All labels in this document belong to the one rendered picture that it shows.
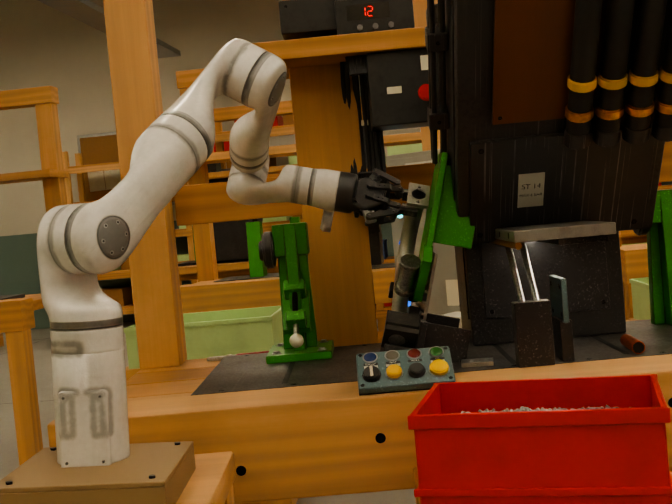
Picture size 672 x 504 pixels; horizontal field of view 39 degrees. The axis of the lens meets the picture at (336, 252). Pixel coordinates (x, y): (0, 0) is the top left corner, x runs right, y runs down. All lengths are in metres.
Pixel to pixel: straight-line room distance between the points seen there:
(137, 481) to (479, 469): 0.42
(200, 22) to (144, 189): 11.07
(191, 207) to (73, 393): 0.99
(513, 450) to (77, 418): 0.54
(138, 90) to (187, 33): 10.24
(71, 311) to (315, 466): 0.48
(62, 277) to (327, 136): 0.93
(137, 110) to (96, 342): 0.96
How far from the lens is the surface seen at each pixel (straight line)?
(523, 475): 1.22
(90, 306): 1.23
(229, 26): 12.22
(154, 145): 1.31
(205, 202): 2.15
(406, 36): 1.95
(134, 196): 1.25
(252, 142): 1.61
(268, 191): 1.74
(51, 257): 1.25
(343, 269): 2.04
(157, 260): 2.08
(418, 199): 1.74
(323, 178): 1.74
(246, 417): 1.48
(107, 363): 1.23
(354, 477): 1.49
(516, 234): 1.51
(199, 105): 1.39
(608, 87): 1.54
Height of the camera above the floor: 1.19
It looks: 2 degrees down
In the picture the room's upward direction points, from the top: 5 degrees counter-clockwise
